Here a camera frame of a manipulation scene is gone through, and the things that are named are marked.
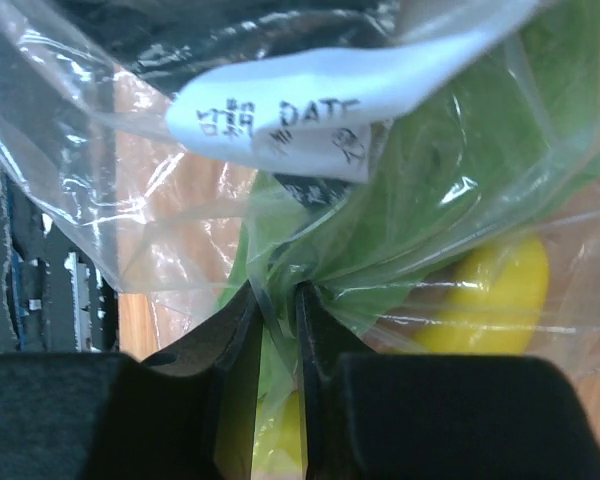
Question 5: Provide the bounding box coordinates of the clear zip top bag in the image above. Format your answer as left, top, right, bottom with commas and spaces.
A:
0, 0, 600, 480

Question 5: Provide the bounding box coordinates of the fake green leafy vegetable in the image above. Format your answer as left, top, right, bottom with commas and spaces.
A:
230, 1, 600, 386

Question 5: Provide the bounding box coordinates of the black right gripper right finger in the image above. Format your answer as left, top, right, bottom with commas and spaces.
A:
294, 284, 600, 479

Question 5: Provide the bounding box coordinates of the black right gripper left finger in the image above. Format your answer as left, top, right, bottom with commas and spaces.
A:
0, 286, 262, 479

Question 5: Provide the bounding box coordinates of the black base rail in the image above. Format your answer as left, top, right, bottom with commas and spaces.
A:
0, 1, 398, 348

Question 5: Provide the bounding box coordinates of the fake yellow banana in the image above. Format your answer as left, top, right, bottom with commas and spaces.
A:
252, 234, 549, 479

